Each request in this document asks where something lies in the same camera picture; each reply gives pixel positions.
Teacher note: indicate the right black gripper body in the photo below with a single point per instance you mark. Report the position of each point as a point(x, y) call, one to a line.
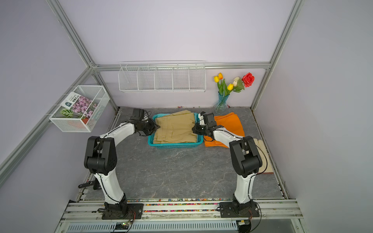
point(201, 128)

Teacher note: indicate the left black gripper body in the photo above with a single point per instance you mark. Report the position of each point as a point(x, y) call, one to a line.
point(147, 126)

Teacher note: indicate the orange pants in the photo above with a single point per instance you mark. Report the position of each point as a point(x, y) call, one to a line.
point(230, 122)

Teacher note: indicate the khaki long pants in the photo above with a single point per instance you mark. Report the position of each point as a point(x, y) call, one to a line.
point(175, 128)

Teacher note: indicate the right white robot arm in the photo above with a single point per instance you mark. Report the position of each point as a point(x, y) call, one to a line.
point(245, 157)

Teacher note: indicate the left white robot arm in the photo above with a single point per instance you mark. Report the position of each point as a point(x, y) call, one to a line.
point(101, 156)

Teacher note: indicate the glass vase with flowers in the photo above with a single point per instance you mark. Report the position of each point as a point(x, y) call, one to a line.
point(225, 89)

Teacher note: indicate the cream work glove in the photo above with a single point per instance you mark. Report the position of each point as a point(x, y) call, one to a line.
point(266, 162)

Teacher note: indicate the purple flower packet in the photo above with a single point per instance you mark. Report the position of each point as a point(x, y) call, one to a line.
point(77, 106)

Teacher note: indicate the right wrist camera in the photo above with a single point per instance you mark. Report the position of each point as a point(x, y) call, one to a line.
point(207, 119)

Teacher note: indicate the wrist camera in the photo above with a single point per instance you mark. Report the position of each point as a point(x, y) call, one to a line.
point(207, 119)
point(138, 114)

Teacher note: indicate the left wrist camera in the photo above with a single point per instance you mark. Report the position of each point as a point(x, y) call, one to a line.
point(138, 114)

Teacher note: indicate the white wire wall shelf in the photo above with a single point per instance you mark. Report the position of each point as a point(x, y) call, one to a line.
point(162, 76)

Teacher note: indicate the white wire side basket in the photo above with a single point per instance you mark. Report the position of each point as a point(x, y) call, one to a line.
point(96, 93)

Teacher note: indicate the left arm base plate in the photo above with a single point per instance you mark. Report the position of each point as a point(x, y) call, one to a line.
point(122, 211)

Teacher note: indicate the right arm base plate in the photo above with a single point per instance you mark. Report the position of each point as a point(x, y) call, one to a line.
point(234, 209)

